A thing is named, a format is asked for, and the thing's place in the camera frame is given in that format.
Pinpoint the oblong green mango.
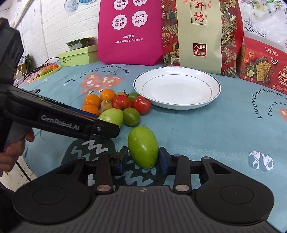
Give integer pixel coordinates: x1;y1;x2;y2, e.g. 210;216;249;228
128;126;159;169

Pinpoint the yellow tray with fruits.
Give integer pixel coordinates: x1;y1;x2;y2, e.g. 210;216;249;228
34;64;60;80

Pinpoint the person's left hand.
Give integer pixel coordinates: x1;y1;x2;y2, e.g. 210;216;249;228
0;129;35;171

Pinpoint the green tomato front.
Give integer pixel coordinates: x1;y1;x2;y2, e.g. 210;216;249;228
123;107;141;127

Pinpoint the green tomato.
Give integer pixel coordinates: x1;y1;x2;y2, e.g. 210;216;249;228
128;92;139;103
123;107;141;127

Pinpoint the orange tangerine front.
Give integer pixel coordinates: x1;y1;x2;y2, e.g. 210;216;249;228
81;104;100;116

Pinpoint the orange tangerine back left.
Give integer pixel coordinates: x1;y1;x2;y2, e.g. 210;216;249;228
84;94;101;109

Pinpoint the red wax apple right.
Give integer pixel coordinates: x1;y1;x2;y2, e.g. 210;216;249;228
132;96;151;115

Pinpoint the light green cardboard box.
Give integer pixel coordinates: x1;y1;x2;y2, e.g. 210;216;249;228
58;45;98;67

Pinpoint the brown longan back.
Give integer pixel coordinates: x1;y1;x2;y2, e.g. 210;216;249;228
116;91;128;97

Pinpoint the green tomato back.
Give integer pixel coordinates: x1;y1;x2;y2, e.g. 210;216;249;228
128;92;139;103

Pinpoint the green patterned small box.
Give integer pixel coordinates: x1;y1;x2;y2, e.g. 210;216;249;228
66;37;93;51

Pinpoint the white ceramic plate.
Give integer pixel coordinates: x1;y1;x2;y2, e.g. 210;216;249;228
133;66;221;110

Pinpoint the magenta tote bag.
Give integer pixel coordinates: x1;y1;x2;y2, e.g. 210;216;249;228
97;0;163;66

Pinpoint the red cracker box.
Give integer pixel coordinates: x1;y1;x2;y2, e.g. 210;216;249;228
237;37;287;94

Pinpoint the red beige liquor gift bag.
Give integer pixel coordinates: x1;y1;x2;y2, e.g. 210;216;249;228
161;0;244;77

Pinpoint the white floral plastic bag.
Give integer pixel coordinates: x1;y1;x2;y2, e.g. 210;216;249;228
239;0;287;52

